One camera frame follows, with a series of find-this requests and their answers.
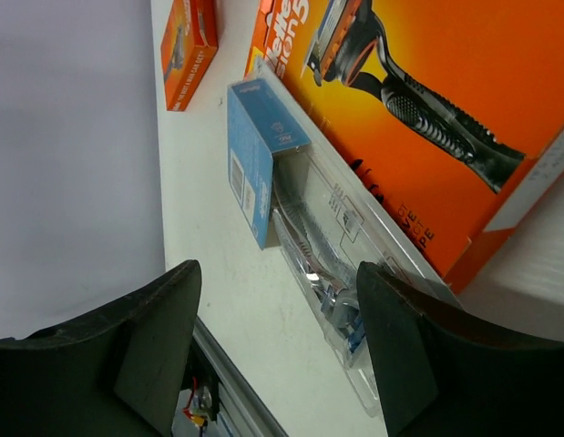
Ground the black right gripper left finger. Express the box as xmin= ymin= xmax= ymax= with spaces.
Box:
xmin=0 ymin=260 xmax=201 ymax=436

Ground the clear blister razor pack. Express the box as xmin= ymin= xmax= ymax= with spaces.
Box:
xmin=227 ymin=58 xmax=456 ymax=416

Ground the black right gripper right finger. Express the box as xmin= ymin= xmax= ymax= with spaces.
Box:
xmin=356 ymin=261 xmax=564 ymax=436

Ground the aluminium front rail frame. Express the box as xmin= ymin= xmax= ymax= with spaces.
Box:
xmin=170 ymin=320 xmax=287 ymax=436

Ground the orange Gillette Fusion box left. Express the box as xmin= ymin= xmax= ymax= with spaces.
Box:
xmin=160 ymin=0 xmax=218 ymax=112

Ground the orange Gillette box centre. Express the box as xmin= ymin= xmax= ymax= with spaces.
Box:
xmin=248 ymin=0 xmax=564 ymax=292

